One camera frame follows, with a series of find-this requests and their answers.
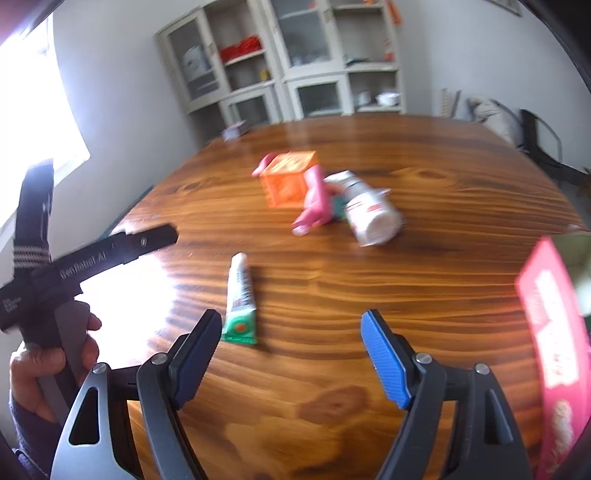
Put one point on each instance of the beige padded jacket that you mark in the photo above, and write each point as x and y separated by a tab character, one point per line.
491	117

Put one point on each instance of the orange pennant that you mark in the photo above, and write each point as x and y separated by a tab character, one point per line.
395	11

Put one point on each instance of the red items on shelf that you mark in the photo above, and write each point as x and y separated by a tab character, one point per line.
240	48

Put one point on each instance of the gauze roll in plastic bag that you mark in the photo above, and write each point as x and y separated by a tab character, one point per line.
376	217

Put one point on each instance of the bright window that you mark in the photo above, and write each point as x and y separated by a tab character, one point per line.
41	115

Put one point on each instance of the white ceramic bowl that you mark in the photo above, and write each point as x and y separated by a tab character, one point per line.
388	99

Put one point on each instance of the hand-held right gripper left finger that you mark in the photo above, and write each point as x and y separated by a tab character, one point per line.
194	364

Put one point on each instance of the green and white ointment tube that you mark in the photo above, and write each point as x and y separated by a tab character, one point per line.
240	300

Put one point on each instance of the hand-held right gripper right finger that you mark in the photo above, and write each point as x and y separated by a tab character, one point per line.
383	355

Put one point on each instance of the wooden beaded stick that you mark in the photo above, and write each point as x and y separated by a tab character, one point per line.
445	102

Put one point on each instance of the small grey card box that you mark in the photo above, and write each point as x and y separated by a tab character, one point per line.
234	130

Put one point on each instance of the red drink bottle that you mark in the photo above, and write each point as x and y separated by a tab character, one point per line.
388	50

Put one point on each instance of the black stick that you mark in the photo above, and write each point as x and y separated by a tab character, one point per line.
455	104

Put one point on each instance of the white ceramic cup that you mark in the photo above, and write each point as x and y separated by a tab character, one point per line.
363	98

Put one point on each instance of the person's left hand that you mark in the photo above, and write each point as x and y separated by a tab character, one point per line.
32	369

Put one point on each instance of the white squeeze tube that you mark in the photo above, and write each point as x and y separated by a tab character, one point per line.
344	180

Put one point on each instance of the white appliance carton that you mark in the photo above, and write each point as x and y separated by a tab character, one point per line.
194	64

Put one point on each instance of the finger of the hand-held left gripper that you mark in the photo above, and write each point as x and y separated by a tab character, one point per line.
134	244

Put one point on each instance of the person's left forearm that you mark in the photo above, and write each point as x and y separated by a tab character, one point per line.
27	438

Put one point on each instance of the pink cardboard box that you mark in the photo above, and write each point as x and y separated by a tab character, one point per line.
549	323

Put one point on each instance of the black metal armchair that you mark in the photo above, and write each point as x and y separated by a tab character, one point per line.
505	108
540	138

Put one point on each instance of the orange snack packet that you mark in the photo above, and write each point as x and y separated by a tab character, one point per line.
288	180

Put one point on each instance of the pink foam hair curler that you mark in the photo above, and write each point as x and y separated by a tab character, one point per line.
318	198

